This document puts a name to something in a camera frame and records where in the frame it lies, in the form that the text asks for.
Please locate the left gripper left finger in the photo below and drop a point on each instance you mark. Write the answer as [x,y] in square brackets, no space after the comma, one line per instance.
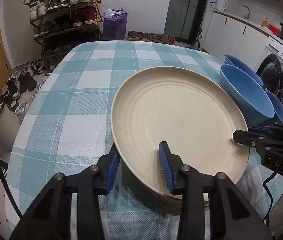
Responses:
[105,176]

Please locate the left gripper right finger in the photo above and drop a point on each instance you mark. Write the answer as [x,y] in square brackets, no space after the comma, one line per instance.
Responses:
[170,165]

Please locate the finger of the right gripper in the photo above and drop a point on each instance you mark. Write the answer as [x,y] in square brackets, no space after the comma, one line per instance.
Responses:
[256,129]
[248,138]

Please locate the large blue bowl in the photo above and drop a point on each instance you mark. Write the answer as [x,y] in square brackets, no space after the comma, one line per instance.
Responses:
[250,97]

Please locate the cream top plate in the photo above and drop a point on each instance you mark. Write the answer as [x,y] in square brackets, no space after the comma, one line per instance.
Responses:
[193,114]

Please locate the white kitchen cabinets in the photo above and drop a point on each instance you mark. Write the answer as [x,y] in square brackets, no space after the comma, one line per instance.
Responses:
[226,35]

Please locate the teal plaid tablecloth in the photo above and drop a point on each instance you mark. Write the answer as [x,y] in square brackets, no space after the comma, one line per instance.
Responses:
[67,129]

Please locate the white washing machine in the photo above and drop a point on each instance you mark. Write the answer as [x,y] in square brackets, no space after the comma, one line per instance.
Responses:
[270,67]

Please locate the patterned cardboard box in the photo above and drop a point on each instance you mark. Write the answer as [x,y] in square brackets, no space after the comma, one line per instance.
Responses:
[151,37]

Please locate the white electric kettle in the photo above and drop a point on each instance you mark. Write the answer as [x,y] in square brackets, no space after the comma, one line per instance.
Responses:
[220,5]

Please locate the purple trash bag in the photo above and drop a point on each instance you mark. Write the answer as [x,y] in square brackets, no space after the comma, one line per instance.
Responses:
[114,24]

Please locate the black framed glass door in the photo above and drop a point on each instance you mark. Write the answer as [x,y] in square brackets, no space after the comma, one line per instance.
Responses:
[184,19]

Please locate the wooden shoe rack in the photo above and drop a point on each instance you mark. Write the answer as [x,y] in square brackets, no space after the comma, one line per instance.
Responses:
[61,25]

